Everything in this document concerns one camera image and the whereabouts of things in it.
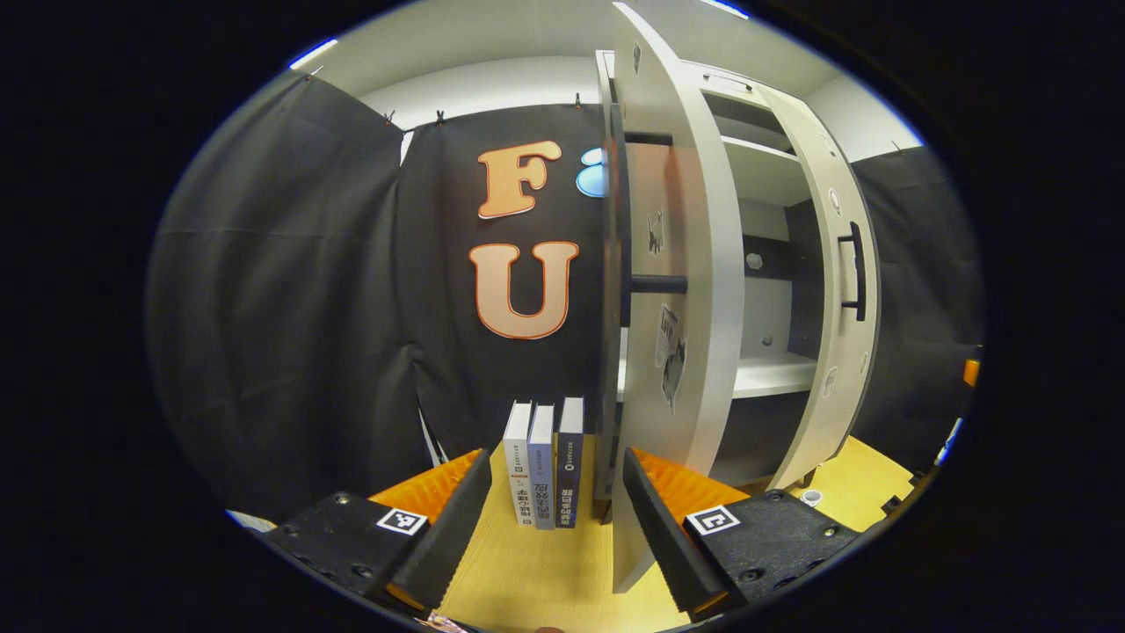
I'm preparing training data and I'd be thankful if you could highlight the grey-blue book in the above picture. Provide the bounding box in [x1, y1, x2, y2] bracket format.
[526, 404, 557, 531]

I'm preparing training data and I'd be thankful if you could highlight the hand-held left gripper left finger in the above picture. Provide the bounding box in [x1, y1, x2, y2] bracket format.
[262, 448, 494, 615]

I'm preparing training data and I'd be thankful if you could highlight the black door handle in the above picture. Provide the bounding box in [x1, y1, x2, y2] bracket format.
[609, 104, 689, 328]
[837, 221, 869, 323]

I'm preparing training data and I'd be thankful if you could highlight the white and grey cabinet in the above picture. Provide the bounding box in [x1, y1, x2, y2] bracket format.
[596, 50, 882, 490]

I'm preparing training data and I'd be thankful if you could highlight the white book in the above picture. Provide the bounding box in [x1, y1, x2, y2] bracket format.
[503, 401, 535, 528]

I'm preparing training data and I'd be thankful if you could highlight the black backdrop cloth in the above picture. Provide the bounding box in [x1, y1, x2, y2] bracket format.
[851, 145, 987, 476]
[143, 75, 618, 521]

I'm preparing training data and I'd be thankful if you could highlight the dark blue book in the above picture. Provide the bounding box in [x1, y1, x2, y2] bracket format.
[555, 397, 586, 529]

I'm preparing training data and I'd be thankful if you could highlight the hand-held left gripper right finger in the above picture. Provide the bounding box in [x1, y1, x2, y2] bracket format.
[621, 446, 862, 622]

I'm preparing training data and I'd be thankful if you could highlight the white cabinet door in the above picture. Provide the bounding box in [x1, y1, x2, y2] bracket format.
[598, 2, 747, 595]
[758, 84, 883, 492]

